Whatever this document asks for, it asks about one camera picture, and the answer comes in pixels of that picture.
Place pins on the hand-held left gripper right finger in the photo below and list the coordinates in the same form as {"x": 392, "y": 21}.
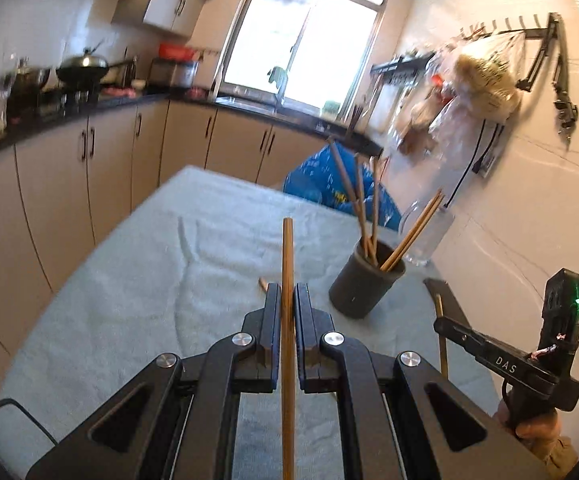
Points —
{"x": 302, "y": 320}

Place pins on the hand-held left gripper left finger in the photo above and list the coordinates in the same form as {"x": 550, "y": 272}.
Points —
{"x": 275, "y": 320}

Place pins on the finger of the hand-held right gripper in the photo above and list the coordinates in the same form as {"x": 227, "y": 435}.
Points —
{"x": 504, "y": 360}

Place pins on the dark grey chopstick holder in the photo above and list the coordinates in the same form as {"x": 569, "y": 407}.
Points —
{"x": 359, "y": 290}

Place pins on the bunch of wooden chopsticks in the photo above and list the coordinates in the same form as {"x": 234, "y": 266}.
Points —
{"x": 362, "y": 210}

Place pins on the person's right hand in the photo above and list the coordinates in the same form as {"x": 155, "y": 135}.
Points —
{"x": 539, "y": 427}

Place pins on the black smartphone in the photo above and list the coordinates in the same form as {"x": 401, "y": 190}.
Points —
{"x": 444, "y": 300}

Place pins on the light blue table cloth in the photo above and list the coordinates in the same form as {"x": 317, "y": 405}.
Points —
{"x": 169, "y": 285}

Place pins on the clear glass pitcher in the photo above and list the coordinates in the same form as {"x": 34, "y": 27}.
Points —
{"x": 432, "y": 240}

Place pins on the blue plastic bag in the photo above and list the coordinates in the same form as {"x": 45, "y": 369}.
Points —
{"x": 319, "y": 180}

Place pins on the dark chopsticks in counter holder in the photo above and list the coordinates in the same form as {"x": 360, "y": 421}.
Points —
{"x": 354, "y": 119}

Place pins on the green dish soap bottle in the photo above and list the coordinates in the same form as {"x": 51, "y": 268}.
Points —
{"x": 330, "y": 109}

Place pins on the white hanging plastic bag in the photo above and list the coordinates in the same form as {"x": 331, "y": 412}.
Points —
{"x": 454, "y": 125}

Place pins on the kitchen sink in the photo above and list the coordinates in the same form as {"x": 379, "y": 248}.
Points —
{"x": 249, "y": 104}

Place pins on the clear hanging bag brown contents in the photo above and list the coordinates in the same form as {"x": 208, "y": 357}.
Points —
{"x": 417, "y": 130}

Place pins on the kitchen faucet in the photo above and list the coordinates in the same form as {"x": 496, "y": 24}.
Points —
{"x": 282, "y": 92}

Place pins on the yellowish hanging plastic bag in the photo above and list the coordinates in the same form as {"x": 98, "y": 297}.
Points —
{"x": 489, "y": 80}

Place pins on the green cloth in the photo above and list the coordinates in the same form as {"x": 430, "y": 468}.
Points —
{"x": 278, "y": 75}

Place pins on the beige lower cabinets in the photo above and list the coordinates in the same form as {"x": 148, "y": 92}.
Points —
{"x": 69, "y": 185}

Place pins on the black kitchen countertop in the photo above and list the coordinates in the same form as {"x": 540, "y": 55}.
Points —
{"x": 134, "y": 99}

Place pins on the silver rice cooker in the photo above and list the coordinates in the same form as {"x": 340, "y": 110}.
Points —
{"x": 174, "y": 72}

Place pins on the kitchen window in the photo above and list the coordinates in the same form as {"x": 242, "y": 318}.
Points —
{"x": 304, "y": 45}

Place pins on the dark electric kettle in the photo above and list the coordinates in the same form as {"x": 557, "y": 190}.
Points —
{"x": 130, "y": 72}

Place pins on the red plastic basin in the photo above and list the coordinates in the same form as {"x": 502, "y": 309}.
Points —
{"x": 175, "y": 51}

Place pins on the black gas stove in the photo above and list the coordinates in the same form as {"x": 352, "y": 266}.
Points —
{"x": 69, "y": 100}

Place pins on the steel wok with lid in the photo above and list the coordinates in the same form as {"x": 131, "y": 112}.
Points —
{"x": 86, "y": 67}

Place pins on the steel pot with lid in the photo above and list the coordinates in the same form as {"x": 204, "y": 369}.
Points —
{"x": 26, "y": 85}

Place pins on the wall socket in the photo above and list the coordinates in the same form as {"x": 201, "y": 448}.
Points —
{"x": 485, "y": 164}

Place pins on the black wall hook rack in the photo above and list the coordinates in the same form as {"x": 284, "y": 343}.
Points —
{"x": 562, "y": 85}

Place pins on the black wall shelf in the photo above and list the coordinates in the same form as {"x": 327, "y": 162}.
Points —
{"x": 402, "y": 67}

